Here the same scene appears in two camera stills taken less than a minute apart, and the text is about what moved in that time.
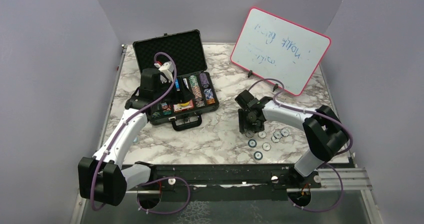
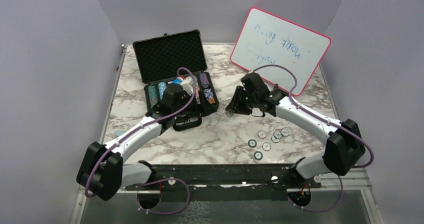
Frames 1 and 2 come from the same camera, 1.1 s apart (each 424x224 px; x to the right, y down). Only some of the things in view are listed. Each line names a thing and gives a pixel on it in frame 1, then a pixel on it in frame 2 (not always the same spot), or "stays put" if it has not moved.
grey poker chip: [249, 134] → [229, 114]
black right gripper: [243, 124] → [235, 103]
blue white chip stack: [208, 94] stays put
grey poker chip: [266, 146] stays put
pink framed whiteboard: [270, 47] stays put
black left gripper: [185, 94] → [195, 107]
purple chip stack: [204, 80] stays put
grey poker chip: [262, 134] stays put
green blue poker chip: [258, 155] stays put
